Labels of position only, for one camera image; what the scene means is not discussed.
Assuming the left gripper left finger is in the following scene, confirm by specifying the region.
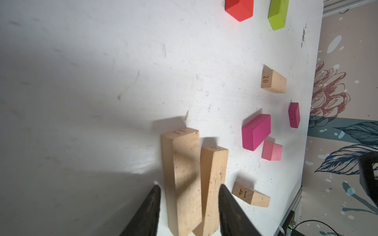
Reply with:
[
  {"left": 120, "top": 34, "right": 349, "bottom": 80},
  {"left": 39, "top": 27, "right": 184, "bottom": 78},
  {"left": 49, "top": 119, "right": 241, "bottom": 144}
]
[{"left": 120, "top": 185, "right": 161, "bottom": 236}]

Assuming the thin wood block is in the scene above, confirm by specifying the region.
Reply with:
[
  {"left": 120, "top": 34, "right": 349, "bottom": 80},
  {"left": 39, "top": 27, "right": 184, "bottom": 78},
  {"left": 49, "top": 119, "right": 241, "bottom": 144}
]
[{"left": 161, "top": 128, "right": 202, "bottom": 236}]

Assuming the green block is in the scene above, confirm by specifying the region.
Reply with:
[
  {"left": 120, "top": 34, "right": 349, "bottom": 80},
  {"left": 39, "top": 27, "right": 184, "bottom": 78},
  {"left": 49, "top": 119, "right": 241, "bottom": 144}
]
[{"left": 268, "top": 0, "right": 289, "bottom": 30}]

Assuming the magenta block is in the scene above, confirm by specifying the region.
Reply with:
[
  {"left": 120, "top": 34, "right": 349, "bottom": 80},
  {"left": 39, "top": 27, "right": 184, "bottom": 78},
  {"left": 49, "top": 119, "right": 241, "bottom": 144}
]
[
  {"left": 242, "top": 114, "right": 271, "bottom": 151},
  {"left": 288, "top": 102, "right": 300, "bottom": 128}
]

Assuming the slanted wood block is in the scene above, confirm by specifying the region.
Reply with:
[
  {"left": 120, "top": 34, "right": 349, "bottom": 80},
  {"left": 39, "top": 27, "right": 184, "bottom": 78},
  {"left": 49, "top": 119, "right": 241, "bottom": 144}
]
[{"left": 232, "top": 182, "right": 270, "bottom": 207}]

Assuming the light pink block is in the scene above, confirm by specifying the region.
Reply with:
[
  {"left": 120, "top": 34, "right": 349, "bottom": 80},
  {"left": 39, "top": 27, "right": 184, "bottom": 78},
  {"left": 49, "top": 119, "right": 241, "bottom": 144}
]
[{"left": 262, "top": 141, "right": 283, "bottom": 161}]

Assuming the wide upright wood block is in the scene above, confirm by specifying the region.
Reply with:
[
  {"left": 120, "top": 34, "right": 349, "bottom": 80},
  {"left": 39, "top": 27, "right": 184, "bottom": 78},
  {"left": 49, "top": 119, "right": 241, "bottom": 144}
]
[{"left": 193, "top": 146, "right": 229, "bottom": 236}]

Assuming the magenta block centre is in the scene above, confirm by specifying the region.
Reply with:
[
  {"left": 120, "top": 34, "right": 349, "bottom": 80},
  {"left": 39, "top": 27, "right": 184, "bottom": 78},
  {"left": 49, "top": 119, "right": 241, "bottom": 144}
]
[{"left": 242, "top": 114, "right": 271, "bottom": 151}]

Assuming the natural wood block upper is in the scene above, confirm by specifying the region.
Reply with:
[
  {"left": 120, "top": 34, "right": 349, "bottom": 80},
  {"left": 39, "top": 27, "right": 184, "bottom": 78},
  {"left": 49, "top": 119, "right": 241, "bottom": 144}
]
[{"left": 261, "top": 69, "right": 287, "bottom": 93}]

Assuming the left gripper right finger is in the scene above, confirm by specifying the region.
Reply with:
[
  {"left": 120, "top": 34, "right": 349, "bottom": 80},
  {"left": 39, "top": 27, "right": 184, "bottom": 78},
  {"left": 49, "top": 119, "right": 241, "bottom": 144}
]
[{"left": 218, "top": 184, "right": 261, "bottom": 236}]

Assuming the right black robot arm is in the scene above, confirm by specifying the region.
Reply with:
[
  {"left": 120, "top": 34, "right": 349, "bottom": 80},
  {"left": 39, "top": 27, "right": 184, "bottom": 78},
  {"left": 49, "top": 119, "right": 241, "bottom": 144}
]
[{"left": 358, "top": 152, "right": 378, "bottom": 206}]

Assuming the red block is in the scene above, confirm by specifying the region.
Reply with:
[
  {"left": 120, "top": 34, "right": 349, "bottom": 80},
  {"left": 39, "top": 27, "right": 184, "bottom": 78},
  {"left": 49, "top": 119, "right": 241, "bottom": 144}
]
[{"left": 225, "top": 0, "right": 254, "bottom": 22}]

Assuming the magenta block right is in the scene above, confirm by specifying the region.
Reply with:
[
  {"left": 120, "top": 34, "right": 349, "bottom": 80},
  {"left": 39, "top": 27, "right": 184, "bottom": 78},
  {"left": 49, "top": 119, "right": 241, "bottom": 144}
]
[{"left": 288, "top": 102, "right": 300, "bottom": 128}]

